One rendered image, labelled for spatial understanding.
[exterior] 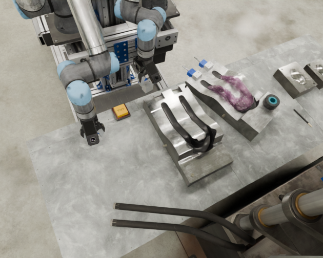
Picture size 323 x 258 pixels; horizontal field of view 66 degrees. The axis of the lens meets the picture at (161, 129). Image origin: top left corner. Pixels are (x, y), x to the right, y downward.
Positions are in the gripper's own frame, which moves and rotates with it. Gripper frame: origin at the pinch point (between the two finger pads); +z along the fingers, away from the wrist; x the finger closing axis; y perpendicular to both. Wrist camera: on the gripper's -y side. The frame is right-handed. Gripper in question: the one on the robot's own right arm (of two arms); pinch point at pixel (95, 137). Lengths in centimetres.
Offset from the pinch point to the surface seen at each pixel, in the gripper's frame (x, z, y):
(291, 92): -118, 12, -2
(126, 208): -4.4, 10.6, -32.7
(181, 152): -35.5, 1.5, -18.9
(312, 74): -138, 11, 5
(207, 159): -48, 9, -25
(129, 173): -10.4, 14.8, -16.9
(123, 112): -17.6, 11.3, 15.5
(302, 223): -49, -34, -61
